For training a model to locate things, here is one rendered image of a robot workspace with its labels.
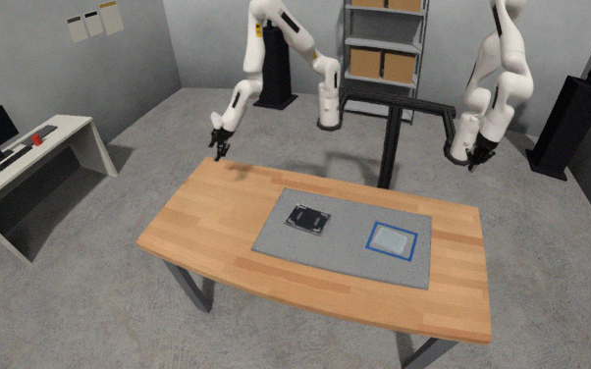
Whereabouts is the blue tape rectangle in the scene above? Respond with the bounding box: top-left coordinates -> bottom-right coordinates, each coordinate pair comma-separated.
365,221 -> 418,262

